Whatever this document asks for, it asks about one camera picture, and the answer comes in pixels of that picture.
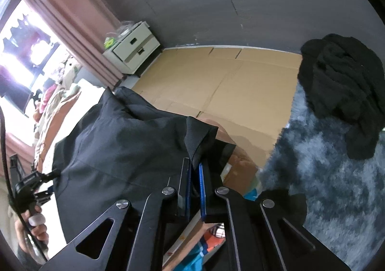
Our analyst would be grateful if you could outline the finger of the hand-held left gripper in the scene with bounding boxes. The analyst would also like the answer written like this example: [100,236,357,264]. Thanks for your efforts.
[38,168,62,184]
[34,187,55,203]

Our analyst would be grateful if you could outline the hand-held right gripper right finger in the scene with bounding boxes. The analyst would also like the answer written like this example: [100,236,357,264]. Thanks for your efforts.
[197,162,352,271]

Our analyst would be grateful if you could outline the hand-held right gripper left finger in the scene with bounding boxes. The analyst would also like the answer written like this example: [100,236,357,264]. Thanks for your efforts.
[39,157,194,271]

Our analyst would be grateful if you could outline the black shirt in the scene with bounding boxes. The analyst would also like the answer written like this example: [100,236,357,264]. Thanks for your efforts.
[52,86,237,229]

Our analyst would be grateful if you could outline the pile of mixed clothes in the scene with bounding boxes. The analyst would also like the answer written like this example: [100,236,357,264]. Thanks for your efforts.
[51,55,82,91]

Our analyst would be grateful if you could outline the person's left hand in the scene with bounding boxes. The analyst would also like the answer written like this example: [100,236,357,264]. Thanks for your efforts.
[13,203,50,253]

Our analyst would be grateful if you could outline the orange-brown blanket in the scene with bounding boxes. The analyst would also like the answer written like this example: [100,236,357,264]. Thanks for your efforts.
[33,88,82,169]

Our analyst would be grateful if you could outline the pink plush toy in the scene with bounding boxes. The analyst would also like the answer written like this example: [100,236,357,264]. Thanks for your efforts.
[39,85,58,112]

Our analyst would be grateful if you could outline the white dotted bedsheet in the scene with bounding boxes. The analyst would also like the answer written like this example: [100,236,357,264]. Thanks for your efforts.
[33,77,106,247]

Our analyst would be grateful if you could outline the cardboard floor sheets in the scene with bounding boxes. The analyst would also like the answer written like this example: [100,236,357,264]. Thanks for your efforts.
[131,45,303,175]

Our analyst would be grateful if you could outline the grey shaggy rug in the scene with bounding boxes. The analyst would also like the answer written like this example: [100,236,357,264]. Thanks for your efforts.
[259,82,385,271]

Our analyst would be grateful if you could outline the window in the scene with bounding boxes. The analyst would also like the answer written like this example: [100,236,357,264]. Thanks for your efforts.
[0,0,73,118]

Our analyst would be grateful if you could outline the pink curtain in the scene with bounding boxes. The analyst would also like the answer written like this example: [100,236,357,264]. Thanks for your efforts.
[24,0,127,91]

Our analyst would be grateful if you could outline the white nightstand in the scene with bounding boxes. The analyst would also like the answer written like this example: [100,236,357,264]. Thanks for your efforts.
[102,21,161,76]

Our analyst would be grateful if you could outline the clear plastic bag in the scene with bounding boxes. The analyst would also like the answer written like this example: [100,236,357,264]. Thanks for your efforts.
[116,20,140,35]

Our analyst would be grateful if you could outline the black fluffy cloth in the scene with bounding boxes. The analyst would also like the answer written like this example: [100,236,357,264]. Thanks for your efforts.
[297,33,385,160]

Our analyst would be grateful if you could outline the black cable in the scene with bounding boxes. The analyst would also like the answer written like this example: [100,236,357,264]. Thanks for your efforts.
[0,109,49,261]

